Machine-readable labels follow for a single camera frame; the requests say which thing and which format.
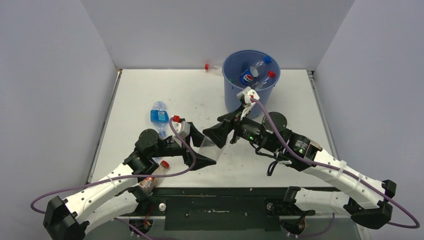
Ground blue label blue cap bottle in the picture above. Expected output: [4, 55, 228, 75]
[249, 55, 272, 78]

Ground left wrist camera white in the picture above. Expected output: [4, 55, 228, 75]
[172, 115, 191, 139]

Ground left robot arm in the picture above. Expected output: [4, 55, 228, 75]
[43, 121, 219, 240]

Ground red label clear bottle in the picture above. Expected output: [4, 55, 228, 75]
[250, 70, 276, 91]

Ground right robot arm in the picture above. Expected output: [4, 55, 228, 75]
[203, 109, 397, 230]

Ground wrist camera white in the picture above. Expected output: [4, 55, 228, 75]
[172, 115, 191, 139]
[236, 86, 260, 120]

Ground crushed blue label bottle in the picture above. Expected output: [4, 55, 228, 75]
[150, 101, 169, 139]

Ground purple cable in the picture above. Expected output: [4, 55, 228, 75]
[250, 96, 421, 229]
[30, 117, 198, 215]

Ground red cap bottle by wall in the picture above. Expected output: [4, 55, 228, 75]
[204, 63, 223, 76]

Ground small red cap bottle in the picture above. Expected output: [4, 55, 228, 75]
[139, 160, 170, 195]

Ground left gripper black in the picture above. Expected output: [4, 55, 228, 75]
[149, 123, 216, 169]

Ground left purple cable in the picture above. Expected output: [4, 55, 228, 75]
[30, 117, 198, 215]

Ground blue plastic bin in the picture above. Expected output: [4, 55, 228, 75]
[222, 50, 281, 112]

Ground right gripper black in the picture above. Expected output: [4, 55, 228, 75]
[203, 103, 277, 153]

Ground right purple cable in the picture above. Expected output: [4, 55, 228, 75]
[250, 96, 421, 229]

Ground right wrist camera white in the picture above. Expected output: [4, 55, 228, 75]
[236, 86, 260, 120]

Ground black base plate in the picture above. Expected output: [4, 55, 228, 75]
[82, 187, 345, 233]

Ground pepsi bottle blue cap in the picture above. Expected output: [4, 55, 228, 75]
[239, 66, 259, 86]

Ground clear jar silver lid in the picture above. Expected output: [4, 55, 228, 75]
[198, 136, 225, 161]

